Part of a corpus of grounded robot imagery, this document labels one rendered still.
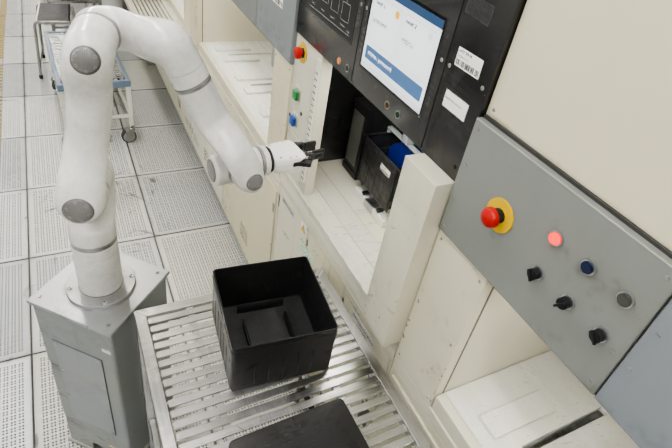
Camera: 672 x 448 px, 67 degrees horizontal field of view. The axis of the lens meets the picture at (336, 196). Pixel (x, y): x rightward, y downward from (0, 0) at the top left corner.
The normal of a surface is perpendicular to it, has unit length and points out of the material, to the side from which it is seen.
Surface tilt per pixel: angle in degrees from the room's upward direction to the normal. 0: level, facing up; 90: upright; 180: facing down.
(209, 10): 90
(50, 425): 0
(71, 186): 60
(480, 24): 90
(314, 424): 0
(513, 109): 90
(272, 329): 0
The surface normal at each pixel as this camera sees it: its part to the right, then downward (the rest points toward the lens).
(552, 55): -0.89, 0.14
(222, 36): 0.43, 0.58
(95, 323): 0.15, -0.80
